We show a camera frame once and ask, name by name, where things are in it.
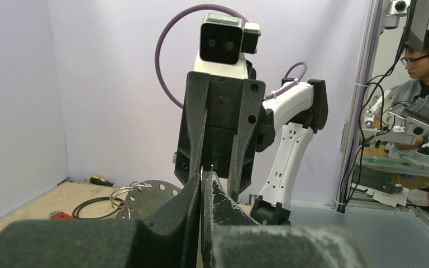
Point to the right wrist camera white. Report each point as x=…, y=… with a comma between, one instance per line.
x=224, y=43

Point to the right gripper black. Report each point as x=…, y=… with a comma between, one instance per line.
x=224, y=124

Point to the person at desk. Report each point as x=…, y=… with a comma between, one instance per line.
x=415, y=90

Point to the grey teleoperation device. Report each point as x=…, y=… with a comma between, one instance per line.
x=416, y=124

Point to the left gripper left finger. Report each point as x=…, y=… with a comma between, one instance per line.
x=167, y=238

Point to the yellow black screwdriver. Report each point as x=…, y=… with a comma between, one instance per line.
x=101, y=181

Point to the red handled adjustable wrench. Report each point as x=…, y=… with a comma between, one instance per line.
x=59, y=215

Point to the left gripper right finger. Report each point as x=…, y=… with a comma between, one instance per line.
x=232, y=238

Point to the aluminium frame rail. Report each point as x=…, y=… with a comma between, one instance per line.
x=382, y=15

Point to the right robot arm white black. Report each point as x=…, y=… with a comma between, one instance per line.
x=295, y=112

